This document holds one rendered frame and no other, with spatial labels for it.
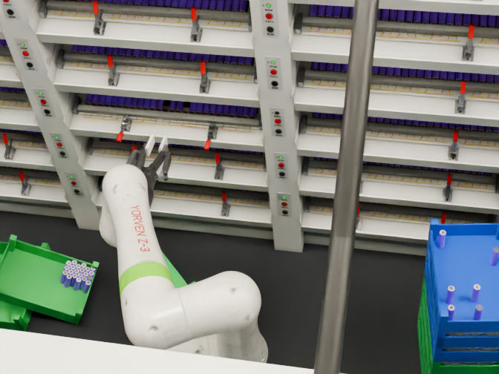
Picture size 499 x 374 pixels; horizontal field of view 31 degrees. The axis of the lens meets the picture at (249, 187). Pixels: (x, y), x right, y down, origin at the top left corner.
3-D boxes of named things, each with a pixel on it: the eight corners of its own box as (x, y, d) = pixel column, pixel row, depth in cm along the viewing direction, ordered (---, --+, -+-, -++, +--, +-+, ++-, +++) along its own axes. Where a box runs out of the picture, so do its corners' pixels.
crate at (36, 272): (95, 273, 309) (99, 262, 303) (77, 325, 297) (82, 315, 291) (9, 245, 305) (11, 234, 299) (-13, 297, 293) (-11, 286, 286)
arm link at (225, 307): (275, 376, 231) (269, 312, 182) (212, 394, 229) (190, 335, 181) (261, 328, 236) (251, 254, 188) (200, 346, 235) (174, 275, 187)
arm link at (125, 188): (117, 300, 200) (167, 296, 203) (120, 263, 192) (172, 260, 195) (97, 191, 226) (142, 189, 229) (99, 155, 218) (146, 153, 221)
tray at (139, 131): (266, 152, 271) (262, 139, 262) (73, 135, 282) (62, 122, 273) (275, 92, 278) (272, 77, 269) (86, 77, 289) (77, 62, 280)
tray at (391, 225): (491, 251, 289) (496, 237, 277) (301, 231, 300) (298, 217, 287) (494, 191, 296) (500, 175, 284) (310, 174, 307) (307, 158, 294)
